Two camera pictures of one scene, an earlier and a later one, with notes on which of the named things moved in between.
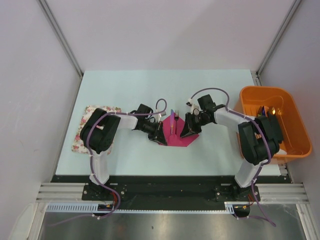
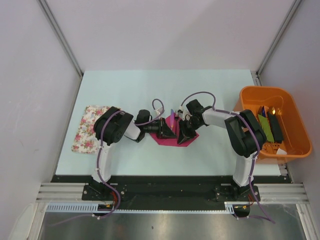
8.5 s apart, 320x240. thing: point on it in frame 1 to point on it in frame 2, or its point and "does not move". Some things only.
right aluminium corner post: (256, 74) does not move
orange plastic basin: (297, 143) does not move
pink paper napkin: (175, 140) does not move
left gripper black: (157, 134) to (164, 131)
